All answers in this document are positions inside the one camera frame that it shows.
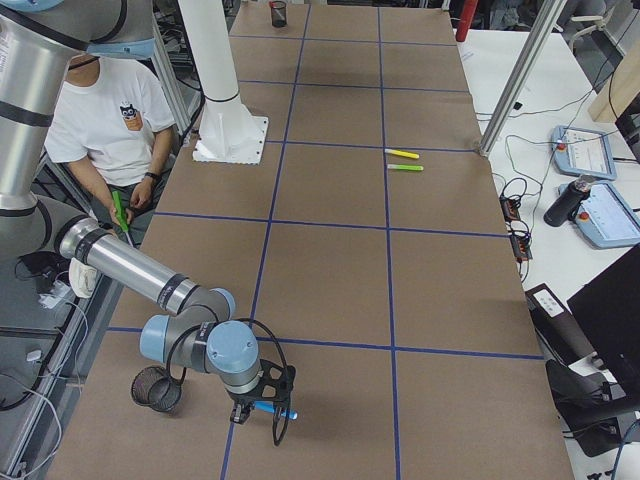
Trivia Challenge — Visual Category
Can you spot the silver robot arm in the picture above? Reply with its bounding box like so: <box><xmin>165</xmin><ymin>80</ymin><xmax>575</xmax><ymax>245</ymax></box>
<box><xmin>1</xmin><ymin>1</ymin><xmax>270</xmax><ymax>423</ymax></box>

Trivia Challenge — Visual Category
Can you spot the aluminium frame post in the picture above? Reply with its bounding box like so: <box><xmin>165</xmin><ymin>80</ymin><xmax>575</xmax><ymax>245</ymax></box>
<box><xmin>477</xmin><ymin>0</ymin><xmax>566</xmax><ymax>158</ymax></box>

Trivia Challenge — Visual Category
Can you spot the green handheld tool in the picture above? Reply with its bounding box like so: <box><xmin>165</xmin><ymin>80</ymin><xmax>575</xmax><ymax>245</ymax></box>
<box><xmin>112</xmin><ymin>191</ymin><xmax>135</xmax><ymax>247</ymax></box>

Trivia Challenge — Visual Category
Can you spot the near black mesh pen cup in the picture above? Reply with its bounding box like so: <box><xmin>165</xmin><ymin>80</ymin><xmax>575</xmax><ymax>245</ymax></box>
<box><xmin>131</xmin><ymin>365</ymin><xmax>182</xmax><ymax>413</ymax></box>

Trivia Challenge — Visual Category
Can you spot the green highlighter pen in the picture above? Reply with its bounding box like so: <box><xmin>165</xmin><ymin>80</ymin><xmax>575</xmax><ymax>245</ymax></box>
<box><xmin>387</xmin><ymin>164</ymin><xmax>424</xmax><ymax>172</ymax></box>

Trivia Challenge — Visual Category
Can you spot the upper teach pendant tablet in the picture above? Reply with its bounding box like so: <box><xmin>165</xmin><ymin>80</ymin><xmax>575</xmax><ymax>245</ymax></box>
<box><xmin>551</xmin><ymin>125</ymin><xmax>617</xmax><ymax>181</ymax></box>

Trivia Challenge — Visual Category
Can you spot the yellow highlighter pen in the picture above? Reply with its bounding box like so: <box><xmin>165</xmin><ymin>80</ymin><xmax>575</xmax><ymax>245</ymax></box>
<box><xmin>384</xmin><ymin>148</ymin><xmax>420</xmax><ymax>160</ymax></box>

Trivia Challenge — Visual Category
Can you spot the seated person white t-shirt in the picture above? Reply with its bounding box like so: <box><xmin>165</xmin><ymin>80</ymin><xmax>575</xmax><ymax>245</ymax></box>
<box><xmin>45</xmin><ymin>54</ymin><xmax>175</xmax><ymax>244</ymax></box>

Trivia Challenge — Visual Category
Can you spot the black monitor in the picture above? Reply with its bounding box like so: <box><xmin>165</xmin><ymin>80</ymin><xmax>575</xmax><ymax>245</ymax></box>
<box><xmin>568</xmin><ymin>246</ymin><xmax>639</xmax><ymax>393</ymax></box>

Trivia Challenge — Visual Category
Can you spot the teach pendant tablet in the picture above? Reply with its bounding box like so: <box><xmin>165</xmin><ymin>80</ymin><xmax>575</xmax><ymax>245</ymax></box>
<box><xmin>551</xmin><ymin>125</ymin><xmax>617</xmax><ymax>181</ymax></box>
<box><xmin>572</xmin><ymin>180</ymin><xmax>639</xmax><ymax>249</ymax></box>

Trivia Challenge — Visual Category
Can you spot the white central pedestal column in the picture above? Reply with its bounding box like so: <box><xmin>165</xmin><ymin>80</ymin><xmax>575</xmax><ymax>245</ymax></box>
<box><xmin>178</xmin><ymin>0</ymin><xmax>269</xmax><ymax>165</ymax></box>

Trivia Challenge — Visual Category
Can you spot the black water bottle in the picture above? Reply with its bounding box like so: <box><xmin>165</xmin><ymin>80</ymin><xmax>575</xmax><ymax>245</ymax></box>
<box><xmin>543</xmin><ymin>175</ymin><xmax>595</xmax><ymax>227</ymax></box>

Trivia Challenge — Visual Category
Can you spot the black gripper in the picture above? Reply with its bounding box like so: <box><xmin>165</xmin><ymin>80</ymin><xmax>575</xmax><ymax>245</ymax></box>
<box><xmin>228</xmin><ymin>387</ymin><xmax>261</xmax><ymax>424</ymax></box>

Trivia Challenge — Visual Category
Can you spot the red fire extinguisher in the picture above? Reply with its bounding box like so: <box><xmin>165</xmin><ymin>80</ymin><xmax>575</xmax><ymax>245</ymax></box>
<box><xmin>455</xmin><ymin>0</ymin><xmax>478</xmax><ymax>43</ymax></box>

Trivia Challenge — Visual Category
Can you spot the blue highlighter pen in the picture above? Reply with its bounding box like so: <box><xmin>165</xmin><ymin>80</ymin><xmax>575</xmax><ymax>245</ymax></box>
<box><xmin>254</xmin><ymin>401</ymin><xmax>298</xmax><ymax>420</ymax></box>

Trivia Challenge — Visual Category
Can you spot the far black mesh pen cup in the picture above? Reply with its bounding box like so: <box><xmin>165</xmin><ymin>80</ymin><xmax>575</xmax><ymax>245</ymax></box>
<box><xmin>269</xmin><ymin>0</ymin><xmax>287</xmax><ymax>28</ymax></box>

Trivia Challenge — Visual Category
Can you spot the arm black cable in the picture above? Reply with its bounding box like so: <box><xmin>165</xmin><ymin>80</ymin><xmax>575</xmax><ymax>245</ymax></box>
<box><xmin>165</xmin><ymin>317</ymin><xmax>293</xmax><ymax>447</ymax></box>

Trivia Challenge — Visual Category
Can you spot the lower teach pendant tablet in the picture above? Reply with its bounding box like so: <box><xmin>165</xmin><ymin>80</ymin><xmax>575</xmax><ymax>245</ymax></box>
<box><xmin>572</xmin><ymin>180</ymin><xmax>639</xmax><ymax>249</ymax></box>

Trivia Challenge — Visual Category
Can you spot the black mesh pen cup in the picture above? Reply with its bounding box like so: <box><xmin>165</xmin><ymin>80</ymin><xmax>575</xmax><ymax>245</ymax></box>
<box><xmin>269</xmin><ymin>0</ymin><xmax>287</xmax><ymax>28</ymax></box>
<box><xmin>131</xmin><ymin>365</ymin><xmax>182</xmax><ymax>413</ymax></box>

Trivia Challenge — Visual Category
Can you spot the black usb hub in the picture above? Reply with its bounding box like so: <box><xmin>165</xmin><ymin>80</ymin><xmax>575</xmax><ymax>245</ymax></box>
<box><xmin>500</xmin><ymin>196</ymin><xmax>521</xmax><ymax>222</ymax></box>

